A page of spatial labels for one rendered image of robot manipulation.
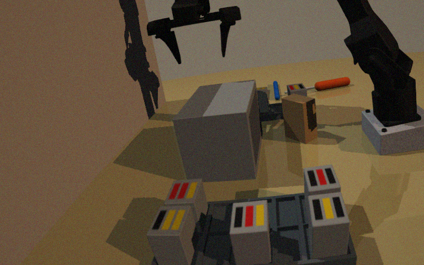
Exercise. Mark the blue cylinder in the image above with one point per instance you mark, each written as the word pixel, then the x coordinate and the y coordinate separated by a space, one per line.
pixel 276 90

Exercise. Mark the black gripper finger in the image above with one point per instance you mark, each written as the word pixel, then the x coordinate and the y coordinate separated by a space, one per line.
pixel 171 42
pixel 224 31

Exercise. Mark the beige flat panel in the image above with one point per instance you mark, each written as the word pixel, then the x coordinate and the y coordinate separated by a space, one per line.
pixel 78 79

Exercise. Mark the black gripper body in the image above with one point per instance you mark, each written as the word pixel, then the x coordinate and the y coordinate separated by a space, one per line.
pixel 163 26

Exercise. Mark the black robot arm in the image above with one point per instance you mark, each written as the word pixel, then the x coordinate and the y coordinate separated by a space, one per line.
pixel 372 46

